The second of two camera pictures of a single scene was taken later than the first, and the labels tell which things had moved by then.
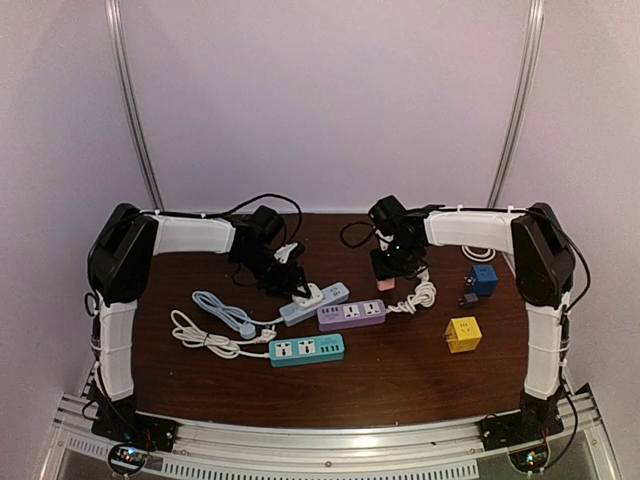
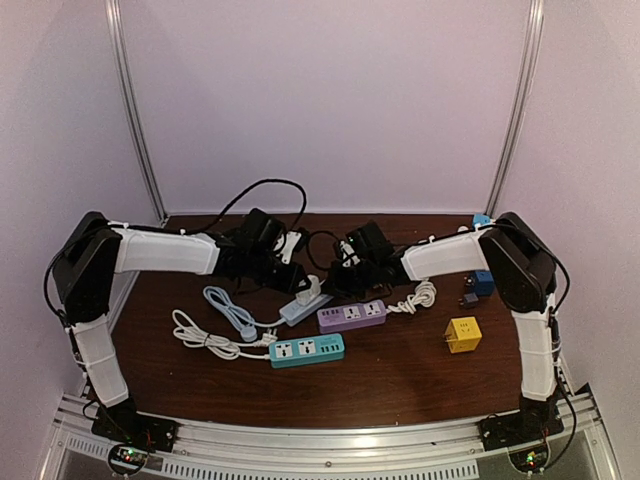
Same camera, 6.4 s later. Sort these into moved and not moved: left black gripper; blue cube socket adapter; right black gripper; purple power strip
Moved: right black gripper
Not moved: blue cube socket adapter; purple power strip; left black gripper
